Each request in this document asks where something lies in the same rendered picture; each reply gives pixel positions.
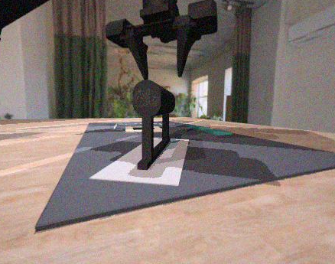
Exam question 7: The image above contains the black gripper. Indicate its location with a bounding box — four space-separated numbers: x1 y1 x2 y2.
105 0 217 80

